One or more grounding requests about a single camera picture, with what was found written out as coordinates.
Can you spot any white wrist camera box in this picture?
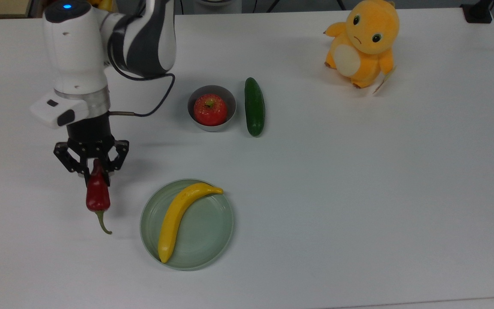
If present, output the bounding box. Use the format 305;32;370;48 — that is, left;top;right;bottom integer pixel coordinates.
30;89;90;130

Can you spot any small grey bowl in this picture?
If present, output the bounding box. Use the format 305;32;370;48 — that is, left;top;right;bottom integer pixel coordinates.
187;85;237;132

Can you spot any red apple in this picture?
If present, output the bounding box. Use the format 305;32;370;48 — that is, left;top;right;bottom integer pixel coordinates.
193;94;228;127

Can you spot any red chili pepper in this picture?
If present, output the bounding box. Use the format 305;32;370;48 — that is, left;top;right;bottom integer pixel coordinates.
85;158;113;235

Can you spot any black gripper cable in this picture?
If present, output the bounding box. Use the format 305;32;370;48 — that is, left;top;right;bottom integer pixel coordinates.
107;26;176;118

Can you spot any orange plush toy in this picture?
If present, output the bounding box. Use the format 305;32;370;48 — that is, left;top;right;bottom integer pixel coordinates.
323;0;401;89

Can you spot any yellow banana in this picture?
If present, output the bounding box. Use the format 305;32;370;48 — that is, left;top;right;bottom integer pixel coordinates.
157;182;224;264

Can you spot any white plush toy tag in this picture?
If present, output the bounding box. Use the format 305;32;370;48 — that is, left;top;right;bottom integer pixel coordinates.
372;67;396;95

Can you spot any light green plastic plate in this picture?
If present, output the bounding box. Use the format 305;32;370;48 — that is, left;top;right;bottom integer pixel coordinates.
140;179;235;271

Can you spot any black table clamp block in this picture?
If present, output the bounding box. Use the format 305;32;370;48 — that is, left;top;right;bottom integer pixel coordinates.
461;0;494;24

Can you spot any dark green cucumber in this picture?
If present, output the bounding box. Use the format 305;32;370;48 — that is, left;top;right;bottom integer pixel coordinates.
244;77;266;138

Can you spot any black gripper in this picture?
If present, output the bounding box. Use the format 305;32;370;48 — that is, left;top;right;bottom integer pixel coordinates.
54;114;130;186

